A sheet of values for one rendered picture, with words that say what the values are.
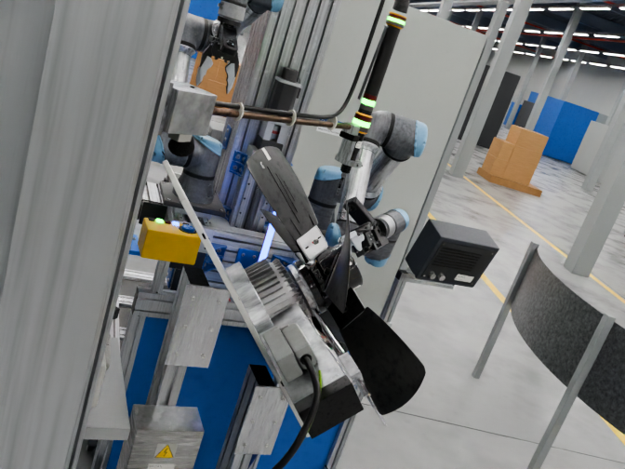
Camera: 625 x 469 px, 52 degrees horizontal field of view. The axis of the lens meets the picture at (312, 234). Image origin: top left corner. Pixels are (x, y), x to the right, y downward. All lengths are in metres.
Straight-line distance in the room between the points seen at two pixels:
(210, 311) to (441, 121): 2.64
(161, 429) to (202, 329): 0.23
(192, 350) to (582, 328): 2.23
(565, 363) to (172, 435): 2.28
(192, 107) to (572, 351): 2.60
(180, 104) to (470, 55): 2.95
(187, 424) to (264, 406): 0.21
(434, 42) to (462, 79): 0.29
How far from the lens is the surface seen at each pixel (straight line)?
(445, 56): 3.77
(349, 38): 3.49
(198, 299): 1.41
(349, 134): 1.54
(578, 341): 3.32
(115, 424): 1.43
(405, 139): 2.12
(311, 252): 1.54
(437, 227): 2.22
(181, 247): 1.90
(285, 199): 1.53
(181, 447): 1.52
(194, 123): 1.06
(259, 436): 1.67
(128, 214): 1.03
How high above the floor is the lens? 1.72
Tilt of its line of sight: 17 degrees down
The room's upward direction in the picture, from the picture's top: 18 degrees clockwise
